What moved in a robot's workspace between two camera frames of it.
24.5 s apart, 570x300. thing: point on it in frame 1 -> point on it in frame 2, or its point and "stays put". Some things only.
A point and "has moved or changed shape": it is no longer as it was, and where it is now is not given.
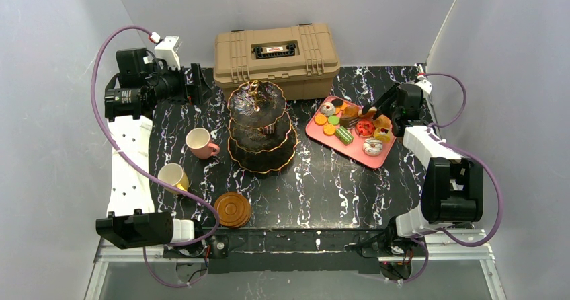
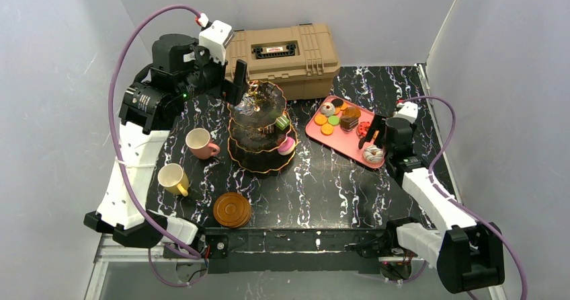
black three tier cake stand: (261, 137) stays put
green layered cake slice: (344, 136) -> (281, 122)
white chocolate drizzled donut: (372, 146) has moved or changed shape
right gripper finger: (382, 100) -> (378, 124)
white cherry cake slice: (269, 129) stays put
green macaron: (333, 120) stays put
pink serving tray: (344, 127) stays put
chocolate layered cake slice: (348, 122) stays put
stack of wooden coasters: (234, 209) stays put
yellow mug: (173, 173) stays put
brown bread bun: (352, 111) stays put
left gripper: (195, 83) -> (226, 86)
